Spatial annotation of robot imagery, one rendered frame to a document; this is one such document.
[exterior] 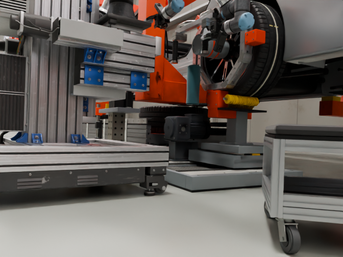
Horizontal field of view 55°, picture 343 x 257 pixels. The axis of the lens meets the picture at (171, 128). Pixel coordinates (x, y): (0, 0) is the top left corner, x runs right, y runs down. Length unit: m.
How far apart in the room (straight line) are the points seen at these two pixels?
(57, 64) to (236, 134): 1.18
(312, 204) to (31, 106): 1.23
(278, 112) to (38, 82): 5.87
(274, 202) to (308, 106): 5.76
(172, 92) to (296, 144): 1.74
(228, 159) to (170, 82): 0.83
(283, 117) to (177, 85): 4.59
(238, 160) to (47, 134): 1.09
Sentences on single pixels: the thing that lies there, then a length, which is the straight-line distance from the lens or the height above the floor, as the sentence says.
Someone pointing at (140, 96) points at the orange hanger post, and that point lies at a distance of 2.48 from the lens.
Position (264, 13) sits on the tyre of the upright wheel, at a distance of 2.14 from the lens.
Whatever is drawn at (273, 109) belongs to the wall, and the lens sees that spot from 7.12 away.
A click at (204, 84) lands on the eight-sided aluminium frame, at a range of 2.24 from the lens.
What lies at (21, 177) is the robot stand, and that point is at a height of 0.12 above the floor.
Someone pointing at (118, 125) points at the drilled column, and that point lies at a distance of 2.48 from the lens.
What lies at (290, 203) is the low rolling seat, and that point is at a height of 0.14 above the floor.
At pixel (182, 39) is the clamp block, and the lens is 2.24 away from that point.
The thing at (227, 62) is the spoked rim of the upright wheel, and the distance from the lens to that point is 2.25.
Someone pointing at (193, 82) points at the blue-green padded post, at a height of 0.62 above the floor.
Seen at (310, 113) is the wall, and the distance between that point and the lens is 6.60.
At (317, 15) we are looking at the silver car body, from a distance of 2.01.
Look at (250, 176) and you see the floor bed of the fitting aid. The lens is 1.90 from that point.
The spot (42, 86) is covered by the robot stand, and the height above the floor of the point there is 0.49.
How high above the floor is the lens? 0.32
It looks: level
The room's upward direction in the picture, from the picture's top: 2 degrees clockwise
